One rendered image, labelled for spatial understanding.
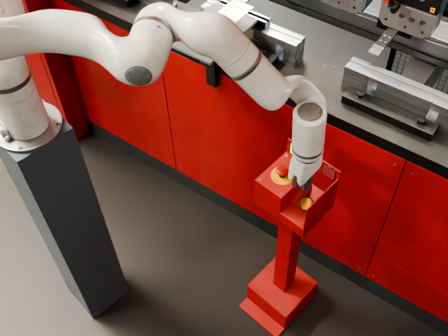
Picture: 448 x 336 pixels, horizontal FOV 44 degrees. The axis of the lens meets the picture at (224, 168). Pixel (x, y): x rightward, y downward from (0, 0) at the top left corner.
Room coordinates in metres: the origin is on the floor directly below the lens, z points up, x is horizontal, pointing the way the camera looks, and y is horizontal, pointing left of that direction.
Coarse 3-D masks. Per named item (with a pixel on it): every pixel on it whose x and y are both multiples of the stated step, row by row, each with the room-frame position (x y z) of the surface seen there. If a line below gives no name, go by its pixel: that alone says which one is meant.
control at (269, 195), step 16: (288, 144) 1.15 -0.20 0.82; (288, 160) 1.12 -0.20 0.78; (336, 176) 1.02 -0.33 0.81; (256, 192) 1.04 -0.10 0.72; (272, 192) 1.00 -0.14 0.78; (288, 192) 1.00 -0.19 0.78; (304, 192) 1.03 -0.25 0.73; (320, 192) 1.01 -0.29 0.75; (336, 192) 1.02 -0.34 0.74; (272, 208) 0.99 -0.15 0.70; (288, 208) 0.99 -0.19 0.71; (320, 208) 0.96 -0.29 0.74; (288, 224) 0.95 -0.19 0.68; (304, 224) 0.91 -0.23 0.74
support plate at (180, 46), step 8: (208, 8) 1.62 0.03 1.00; (216, 8) 1.62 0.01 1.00; (248, 16) 1.57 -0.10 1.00; (240, 24) 1.53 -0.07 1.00; (248, 24) 1.52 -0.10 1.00; (176, 48) 1.42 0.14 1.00; (184, 48) 1.41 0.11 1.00; (192, 56) 1.38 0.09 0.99; (200, 56) 1.37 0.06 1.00; (208, 64) 1.34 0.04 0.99
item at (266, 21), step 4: (220, 0) 1.67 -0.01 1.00; (224, 0) 1.66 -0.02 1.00; (248, 12) 1.60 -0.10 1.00; (252, 12) 1.59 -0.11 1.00; (252, 16) 1.57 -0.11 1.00; (256, 16) 1.58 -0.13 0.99; (260, 16) 1.57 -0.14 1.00; (264, 16) 1.56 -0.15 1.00; (260, 20) 1.54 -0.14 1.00; (264, 20) 1.55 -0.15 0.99; (268, 20) 1.55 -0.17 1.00; (256, 24) 1.55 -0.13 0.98; (260, 24) 1.54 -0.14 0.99; (264, 24) 1.53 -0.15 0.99; (268, 24) 1.54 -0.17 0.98; (264, 28) 1.53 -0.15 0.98
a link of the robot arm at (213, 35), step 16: (144, 16) 1.07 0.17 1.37; (160, 16) 1.07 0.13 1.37; (176, 16) 1.03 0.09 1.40; (192, 16) 1.01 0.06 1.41; (208, 16) 1.00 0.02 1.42; (224, 16) 1.01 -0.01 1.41; (176, 32) 1.04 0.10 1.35; (192, 32) 0.98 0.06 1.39; (208, 32) 0.97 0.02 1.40; (224, 32) 0.97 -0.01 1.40; (240, 32) 0.99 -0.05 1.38; (192, 48) 0.98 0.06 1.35; (208, 48) 0.96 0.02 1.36; (224, 48) 0.95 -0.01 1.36; (240, 48) 0.96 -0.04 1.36; (256, 48) 0.99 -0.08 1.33; (224, 64) 0.95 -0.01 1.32; (240, 64) 0.95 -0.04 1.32
